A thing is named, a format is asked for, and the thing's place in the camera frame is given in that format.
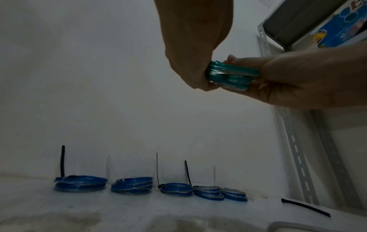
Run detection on person's right hand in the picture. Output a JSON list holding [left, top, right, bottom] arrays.
[[223, 42, 367, 110]]

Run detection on person's left hand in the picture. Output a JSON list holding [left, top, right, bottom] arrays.
[[153, 0, 234, 92]]

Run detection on green tube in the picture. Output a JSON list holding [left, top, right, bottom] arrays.
[[205, 60, 261, 92]]

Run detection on long black cable tie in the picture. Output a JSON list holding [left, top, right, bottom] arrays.
[[281, 198, 332, 218]]

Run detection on blue white coil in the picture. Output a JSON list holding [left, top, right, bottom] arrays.
[[193, 185, 225, 202], [219, 187, 249, 203]]

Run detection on blue tube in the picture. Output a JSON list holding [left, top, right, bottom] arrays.
[[158, 182, 195, 198]]

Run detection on curled black cable tie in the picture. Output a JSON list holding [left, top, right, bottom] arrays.
[[60, 145, 76, 178]]

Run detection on blue printed box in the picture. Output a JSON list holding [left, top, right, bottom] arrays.
[[312, 0, 367, 49]]

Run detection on grey shelf board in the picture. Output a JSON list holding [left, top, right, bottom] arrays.
[[262, 0, 355, 51]]

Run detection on white perforated shelf upright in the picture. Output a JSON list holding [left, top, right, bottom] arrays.
[[256, 22, 365, 210]]

